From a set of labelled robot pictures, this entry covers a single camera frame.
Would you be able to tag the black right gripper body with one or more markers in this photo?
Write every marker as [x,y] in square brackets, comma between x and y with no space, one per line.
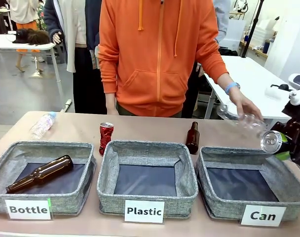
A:
[299,138]

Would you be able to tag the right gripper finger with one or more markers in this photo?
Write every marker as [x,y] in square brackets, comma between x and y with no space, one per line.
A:
[282,156]
[284,138]

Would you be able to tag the green black drink can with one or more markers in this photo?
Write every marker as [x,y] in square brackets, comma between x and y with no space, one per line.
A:
[272,142]

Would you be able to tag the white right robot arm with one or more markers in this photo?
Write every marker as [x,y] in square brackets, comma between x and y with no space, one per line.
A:
[299,85]

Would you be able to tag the person's left forearm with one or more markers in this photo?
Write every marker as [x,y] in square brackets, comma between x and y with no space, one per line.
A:
[226,80]

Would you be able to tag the white Can label sign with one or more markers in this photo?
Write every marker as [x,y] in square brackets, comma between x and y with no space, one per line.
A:
[263,215]

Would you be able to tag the grey fabric basket Can label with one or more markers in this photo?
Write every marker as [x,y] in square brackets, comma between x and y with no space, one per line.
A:
[214,205]

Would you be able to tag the grey fabric basket Plastic label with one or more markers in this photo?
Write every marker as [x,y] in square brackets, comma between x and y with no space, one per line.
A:
[110,197]

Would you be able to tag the crushed red can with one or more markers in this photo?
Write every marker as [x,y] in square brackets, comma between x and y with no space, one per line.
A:
[105,138]

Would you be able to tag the grey fabric basket Bottle label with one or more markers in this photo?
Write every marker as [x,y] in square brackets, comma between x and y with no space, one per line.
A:
[66,205]

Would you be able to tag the person's left hand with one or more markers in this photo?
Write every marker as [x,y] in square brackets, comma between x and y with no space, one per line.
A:
[243,103]

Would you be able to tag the person's right hand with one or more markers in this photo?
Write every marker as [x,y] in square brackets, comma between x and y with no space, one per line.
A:
[112,105]

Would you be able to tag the bystander's hand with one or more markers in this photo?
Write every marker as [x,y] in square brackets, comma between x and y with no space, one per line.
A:
[57,38]

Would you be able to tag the white paper roll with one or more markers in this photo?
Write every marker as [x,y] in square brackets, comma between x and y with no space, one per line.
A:
[273,93]

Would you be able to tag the small black object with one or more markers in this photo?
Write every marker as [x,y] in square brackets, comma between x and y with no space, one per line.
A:
[282,87]

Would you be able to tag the blue wristband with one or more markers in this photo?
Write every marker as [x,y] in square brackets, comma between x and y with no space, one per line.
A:
[232,87]

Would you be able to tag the large white table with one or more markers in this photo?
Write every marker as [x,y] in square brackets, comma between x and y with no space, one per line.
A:
[243,74]

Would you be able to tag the brown glass bottle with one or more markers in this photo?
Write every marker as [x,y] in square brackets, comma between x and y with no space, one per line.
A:
[192,140]
[46,172]

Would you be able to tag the clear storage boxes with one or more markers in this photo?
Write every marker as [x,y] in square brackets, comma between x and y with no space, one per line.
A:
[263,33]

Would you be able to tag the black tripod stand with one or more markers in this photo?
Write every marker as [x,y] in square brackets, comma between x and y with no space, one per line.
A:
[251,27]

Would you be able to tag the bystander in light blue shirt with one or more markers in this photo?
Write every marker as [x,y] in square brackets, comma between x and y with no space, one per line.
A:
[222,19]

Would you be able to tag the white Plastic label sign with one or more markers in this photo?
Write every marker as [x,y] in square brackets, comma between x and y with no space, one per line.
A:
[144,211]

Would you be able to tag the person torso orange hoodie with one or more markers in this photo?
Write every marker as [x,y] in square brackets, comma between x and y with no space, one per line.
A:
[155,61]

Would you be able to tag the bystander in white cardigan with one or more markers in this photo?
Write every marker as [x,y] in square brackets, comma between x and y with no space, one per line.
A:
[78,37]

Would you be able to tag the clear plastic bottle blue cap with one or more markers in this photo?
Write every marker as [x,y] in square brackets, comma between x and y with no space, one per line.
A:
[42,126]

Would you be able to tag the white Bottle label sign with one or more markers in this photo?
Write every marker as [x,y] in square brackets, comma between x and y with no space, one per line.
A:
[29,209]

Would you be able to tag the black furry object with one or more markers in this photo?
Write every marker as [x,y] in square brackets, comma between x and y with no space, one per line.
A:
[31,36]

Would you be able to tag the white table with metal legs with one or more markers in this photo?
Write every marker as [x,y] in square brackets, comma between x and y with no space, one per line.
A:
[21,45]

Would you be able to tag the bystander in orange shorts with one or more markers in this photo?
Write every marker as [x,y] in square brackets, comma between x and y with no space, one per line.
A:
[24,14]

